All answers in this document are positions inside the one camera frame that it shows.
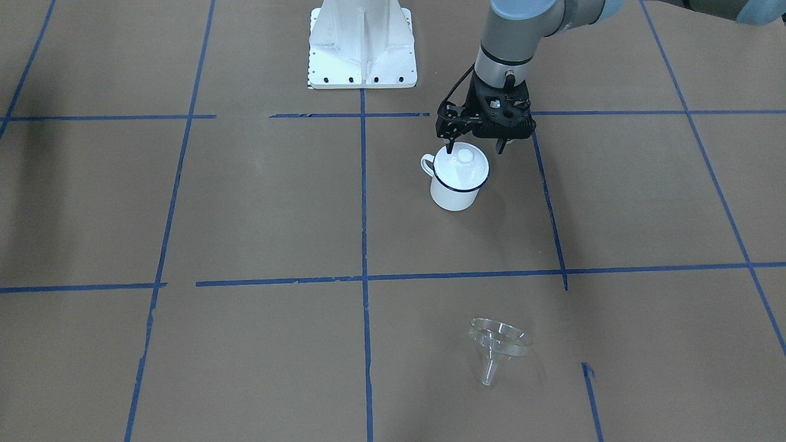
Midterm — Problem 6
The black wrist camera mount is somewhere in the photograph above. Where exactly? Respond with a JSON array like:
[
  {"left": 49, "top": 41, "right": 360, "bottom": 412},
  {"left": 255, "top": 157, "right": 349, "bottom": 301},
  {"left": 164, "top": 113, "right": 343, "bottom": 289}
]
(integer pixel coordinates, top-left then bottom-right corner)
[{"left": 435, "top": 101, "right": 537, "bottom": 140}]

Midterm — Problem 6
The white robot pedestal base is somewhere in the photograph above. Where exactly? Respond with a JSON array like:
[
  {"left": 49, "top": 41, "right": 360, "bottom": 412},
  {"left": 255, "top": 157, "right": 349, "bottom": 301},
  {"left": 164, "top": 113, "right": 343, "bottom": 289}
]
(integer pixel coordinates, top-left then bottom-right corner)
[{"left": 307, "top": 1, "right": 418, "bottom": 90}]

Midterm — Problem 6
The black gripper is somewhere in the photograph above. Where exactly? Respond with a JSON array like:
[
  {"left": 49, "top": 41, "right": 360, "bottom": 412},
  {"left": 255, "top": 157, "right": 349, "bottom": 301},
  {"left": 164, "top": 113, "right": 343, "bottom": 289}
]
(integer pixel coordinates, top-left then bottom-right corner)
[{"left": 446, "top": 79, "right": 532, "bottom": 155}]

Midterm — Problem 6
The clear glass funnel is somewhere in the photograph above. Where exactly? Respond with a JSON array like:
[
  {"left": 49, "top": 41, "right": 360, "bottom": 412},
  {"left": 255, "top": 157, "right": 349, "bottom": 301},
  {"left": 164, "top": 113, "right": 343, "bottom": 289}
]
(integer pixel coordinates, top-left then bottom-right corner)
[{"left": 469, "top": 318, "right": 534, "bottom": 387}]

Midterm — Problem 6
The white enamel mug lid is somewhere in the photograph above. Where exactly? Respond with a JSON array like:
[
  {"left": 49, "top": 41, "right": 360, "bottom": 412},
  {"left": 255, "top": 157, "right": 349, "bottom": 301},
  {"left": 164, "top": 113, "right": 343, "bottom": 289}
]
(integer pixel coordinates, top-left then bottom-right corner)
[{"left": 432, "top": 142, "right": 489, "bottom": 193}]

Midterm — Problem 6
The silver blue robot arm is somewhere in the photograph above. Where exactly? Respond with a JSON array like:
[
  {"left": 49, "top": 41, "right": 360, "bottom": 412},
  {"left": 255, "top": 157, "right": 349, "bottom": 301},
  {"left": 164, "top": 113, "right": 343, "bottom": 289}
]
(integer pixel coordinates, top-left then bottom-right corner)
[{"left": 435, "top": 1, "right": 623, "bottom": 153}]

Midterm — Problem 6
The white enamel mug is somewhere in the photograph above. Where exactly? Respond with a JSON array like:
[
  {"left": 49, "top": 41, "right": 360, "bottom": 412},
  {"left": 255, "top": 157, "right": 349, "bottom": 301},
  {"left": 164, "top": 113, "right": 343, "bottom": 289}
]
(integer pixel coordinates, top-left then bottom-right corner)
[{"left": 420, "top": 154, "right": 480, "bottom": 212}]

